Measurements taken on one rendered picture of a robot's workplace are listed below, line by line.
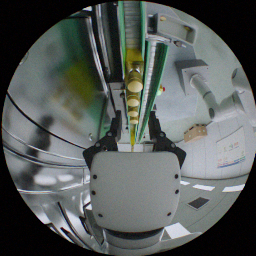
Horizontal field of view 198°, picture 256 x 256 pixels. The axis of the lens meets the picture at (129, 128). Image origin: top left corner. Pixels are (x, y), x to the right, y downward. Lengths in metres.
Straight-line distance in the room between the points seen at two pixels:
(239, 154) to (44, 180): 3.83
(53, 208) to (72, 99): 0.26
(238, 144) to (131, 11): 3.78
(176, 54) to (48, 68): 0.62
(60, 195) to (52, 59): 0.26
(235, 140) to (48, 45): 3.88
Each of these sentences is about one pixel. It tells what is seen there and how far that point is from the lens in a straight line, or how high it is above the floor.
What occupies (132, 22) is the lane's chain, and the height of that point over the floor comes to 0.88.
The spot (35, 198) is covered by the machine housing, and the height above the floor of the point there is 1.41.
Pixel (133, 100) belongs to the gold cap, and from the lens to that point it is 0.23.
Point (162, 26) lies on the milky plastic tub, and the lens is 0.57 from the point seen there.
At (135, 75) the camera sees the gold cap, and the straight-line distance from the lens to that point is 0.20.
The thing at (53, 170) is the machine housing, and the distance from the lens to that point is 0.16.
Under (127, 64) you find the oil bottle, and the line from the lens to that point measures 0.25.
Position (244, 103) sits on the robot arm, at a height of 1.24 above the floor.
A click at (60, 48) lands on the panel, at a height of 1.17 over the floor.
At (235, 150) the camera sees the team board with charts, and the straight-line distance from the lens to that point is 3.75.
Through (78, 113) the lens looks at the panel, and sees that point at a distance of 0.21.
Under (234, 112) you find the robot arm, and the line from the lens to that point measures 0.39.
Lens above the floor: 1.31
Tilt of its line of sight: 22 degrees down
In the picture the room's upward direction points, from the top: 178 degrees counter-clockwise
